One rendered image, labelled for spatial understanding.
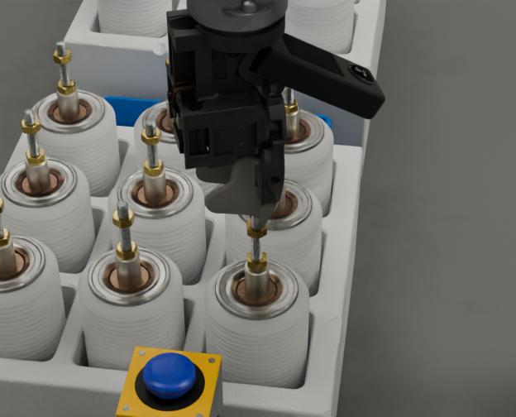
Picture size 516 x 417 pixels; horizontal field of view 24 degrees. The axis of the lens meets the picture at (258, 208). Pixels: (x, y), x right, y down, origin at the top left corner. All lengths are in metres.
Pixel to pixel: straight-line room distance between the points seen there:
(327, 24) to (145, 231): 0.45
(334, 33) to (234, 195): 0.57
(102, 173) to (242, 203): 0.35
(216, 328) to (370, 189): 0.55
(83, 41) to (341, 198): 0.43
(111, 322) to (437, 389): 0.42
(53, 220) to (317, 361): 0.29
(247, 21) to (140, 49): 0.67
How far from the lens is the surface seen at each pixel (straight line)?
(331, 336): 1.16
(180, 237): 1.18
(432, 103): 1.75
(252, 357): 1.09
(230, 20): 0.87
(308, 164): 1.24
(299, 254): 1.17
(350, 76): 0.95
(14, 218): 1.20
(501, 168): 1.65
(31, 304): 1.12
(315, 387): 1.11
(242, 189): 0.98
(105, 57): 1.55
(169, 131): 1.27
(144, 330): 1.10
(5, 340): 1.15
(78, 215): 1.21
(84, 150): 1.28
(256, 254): 1.06
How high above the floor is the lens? 1.03
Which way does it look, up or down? 41 degrees down
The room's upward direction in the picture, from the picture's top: straight up
